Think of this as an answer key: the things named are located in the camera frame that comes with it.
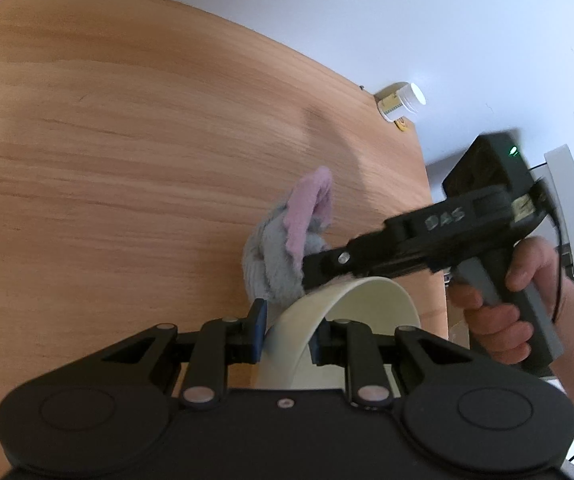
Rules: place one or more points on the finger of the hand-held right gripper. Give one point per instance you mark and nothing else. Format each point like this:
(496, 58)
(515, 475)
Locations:
(339, 259)

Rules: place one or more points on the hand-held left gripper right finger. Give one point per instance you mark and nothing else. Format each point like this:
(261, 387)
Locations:
(318, 352)

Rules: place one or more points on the pink and grey fluffy cloth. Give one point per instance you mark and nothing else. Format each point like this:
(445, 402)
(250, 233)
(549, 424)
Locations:
(272, 260)

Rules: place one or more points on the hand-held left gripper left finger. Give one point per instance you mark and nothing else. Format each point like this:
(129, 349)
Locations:
(257, 332)

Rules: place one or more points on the small yellow sticker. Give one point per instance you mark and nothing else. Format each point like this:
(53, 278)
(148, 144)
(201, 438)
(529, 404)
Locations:
(402, 125)

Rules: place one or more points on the person's right hand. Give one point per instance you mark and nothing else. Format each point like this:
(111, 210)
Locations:
(492, 330)

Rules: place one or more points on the white bottle with yellow label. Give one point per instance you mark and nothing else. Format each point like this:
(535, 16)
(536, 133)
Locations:
(397, 102)

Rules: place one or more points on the cream bowl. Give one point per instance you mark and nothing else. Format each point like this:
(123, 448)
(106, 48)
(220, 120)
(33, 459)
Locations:
(292, 330)

